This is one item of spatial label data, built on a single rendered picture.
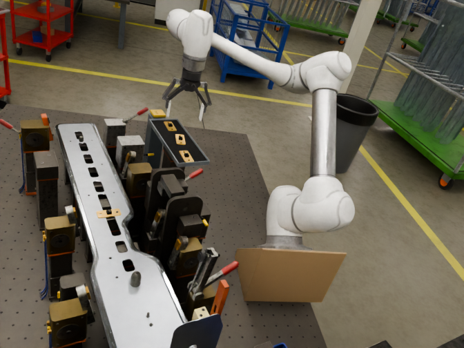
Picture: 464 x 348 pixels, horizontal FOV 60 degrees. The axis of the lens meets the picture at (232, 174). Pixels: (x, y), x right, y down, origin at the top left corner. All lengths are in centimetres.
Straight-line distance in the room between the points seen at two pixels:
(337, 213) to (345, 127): 262
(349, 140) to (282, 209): 258
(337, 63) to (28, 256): 147
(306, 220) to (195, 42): 79
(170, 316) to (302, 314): 71
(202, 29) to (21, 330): 121
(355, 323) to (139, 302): 187
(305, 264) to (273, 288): 17
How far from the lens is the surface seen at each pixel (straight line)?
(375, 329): 293
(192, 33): 152
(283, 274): 166
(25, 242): 188
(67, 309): 120
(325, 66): 174
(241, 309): 170
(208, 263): 114
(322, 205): 155
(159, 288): 131
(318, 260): 165
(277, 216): 169
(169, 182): 141
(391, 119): 566
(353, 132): 414
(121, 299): 127
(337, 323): 282
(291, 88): 186
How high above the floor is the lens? 199
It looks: 32 degrees down
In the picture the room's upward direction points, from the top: 15 degrees clockwise
